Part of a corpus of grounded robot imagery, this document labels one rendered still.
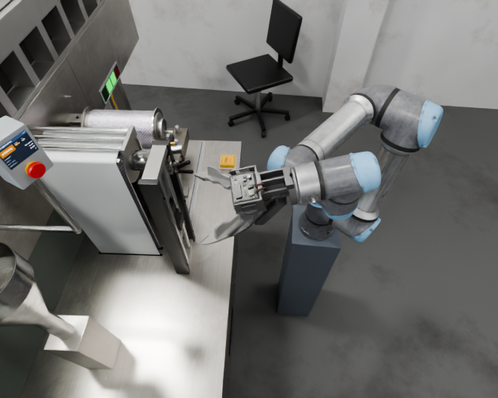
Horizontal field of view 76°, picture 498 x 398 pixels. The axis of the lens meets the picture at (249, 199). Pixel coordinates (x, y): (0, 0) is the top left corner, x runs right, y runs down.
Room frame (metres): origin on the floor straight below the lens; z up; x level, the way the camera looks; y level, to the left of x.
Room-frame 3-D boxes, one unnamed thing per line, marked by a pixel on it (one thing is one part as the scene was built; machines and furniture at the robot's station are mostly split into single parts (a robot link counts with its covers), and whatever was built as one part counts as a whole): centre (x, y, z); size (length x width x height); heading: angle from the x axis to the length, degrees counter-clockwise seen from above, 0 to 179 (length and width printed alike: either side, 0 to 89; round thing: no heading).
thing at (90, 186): (0.61, 0.51, 1.17); 0.34 x 0.05 x 0.54; 88
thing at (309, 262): (0.73, -0.29, 0.45); 0.20 x 0.20 x 0.90; 83
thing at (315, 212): (0.72, -0.29, 1.07); 0.13 x 0.12 x 0.14; 50
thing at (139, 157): (0.69, 0.33, 1.33); 0.06 x 0.06 x 0.06; 88
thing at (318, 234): (0.73, -0.29, 0.95); 0.15 x 0.15 x 0.10
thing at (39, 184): (0.39, 0.40, 1.51); 0.02 x 0.02 x 0.20
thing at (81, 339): (0.22, 0.48, 1.18); 0.14 x 0.14 x 0.57
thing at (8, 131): (0.39, 0.40, 1.66); 0.07 x 0.07 x 0.10; 62
